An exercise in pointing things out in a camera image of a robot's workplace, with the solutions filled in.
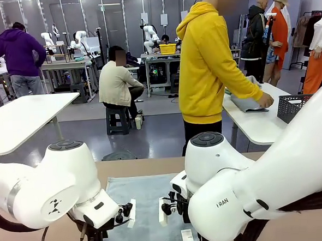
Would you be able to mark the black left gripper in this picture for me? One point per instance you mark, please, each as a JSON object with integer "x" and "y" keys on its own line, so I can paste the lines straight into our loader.
{"x": 95, "y": 239}

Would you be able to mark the light blue towel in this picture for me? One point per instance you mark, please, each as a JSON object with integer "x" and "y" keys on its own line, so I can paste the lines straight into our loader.
{"x": 146, "y": 192}

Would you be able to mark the grey towel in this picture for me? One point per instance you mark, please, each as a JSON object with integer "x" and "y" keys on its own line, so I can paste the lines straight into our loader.
{"x": 244, "y": 103}
{"x": 254, "y": 82}

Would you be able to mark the dark grey mesh basket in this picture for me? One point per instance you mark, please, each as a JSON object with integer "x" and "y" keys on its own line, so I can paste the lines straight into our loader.
{"x": 288, "y": 108}

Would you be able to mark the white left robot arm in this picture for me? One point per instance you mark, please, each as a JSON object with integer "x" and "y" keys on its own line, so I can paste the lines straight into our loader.
{"x": 44, "y": 187}

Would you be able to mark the person's right forearm yellow sleeve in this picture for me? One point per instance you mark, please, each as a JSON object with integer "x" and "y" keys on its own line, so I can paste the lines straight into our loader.
{"x": 246, "y": 89}

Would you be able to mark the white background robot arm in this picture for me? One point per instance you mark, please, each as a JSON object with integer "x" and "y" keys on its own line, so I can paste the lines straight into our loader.
{"x": 79, "y": 39}
{"x": 148, "y": 39}
{"x": 48, "y": 40}

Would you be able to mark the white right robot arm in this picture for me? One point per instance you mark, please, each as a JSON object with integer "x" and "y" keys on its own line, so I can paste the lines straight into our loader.
{"x": 263, "y": 188}

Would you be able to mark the yellow plastic basket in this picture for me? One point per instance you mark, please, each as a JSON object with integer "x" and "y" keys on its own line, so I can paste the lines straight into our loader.
{"x": 167, "y": 49}

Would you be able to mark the person behind yellow basket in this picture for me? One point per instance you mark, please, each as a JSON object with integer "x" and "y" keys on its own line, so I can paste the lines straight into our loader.
{"x": 165, "y": 39}

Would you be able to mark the person's right hand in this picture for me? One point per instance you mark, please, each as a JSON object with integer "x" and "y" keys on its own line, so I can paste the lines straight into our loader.
{"x": 266, "y": 101}

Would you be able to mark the round dark floor base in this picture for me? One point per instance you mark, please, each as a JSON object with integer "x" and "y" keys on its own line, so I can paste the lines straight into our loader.
{"x": 119, "y": 156}

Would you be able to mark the black plastic stool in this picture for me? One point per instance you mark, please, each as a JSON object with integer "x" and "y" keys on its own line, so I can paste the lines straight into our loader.
{"x": 118, "y": 120}

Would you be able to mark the small black step stool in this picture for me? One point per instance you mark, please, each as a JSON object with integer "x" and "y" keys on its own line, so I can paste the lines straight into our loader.
{"x": 78, "y": 91}

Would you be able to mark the seated person cream jacket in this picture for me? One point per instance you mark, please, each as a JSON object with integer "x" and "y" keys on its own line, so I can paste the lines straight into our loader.
{"x": 115, "y": 82}

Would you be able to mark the crumpled grey towel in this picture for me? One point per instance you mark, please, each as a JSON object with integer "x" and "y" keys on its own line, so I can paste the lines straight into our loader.
{"x": 254, "y": 82}

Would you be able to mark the person in yellow hoodie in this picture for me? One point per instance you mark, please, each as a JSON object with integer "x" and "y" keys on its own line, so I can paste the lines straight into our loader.
{"x": 201, "y": 69}

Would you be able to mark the grey background work table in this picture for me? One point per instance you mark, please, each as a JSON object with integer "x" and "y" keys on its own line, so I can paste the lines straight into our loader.
{"x": 157, "y": 58}
{"x": 64, "y": 65}

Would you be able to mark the wooden shelf rack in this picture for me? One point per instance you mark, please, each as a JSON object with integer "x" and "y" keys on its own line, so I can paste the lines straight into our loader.
{"x": 57, "y": 54}

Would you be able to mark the white shoe rack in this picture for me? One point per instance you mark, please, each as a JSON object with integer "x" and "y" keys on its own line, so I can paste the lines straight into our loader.
{"x": 236, "y": 55}

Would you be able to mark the person in purple hoodie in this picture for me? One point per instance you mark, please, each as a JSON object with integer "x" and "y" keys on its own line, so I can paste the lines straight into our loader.
{"x": 17, "y": 52}

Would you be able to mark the mannequin in black jacket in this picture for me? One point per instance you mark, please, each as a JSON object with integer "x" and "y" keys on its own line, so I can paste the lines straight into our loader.
{"x": 254, "y": 38}

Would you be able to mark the mannequin in orange coat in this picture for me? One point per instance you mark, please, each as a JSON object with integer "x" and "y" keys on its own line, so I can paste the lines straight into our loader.
{"x": 279, "y": 36}

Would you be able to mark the clothes rack with garments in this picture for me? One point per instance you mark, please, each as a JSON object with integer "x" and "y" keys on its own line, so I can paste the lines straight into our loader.
{"x": 303, "y": 32}

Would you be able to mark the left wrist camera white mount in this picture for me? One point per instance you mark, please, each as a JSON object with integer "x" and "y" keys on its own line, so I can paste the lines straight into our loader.
{"x": 131, "y": 212}

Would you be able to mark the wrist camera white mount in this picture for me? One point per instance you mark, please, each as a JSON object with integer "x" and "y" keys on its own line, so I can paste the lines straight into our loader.
{"x": 131, "y": 212}
{"x": 164, "y": 211}

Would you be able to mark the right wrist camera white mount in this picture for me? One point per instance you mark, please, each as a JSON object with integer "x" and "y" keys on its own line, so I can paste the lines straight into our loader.
{"x": 164, "y": 211}

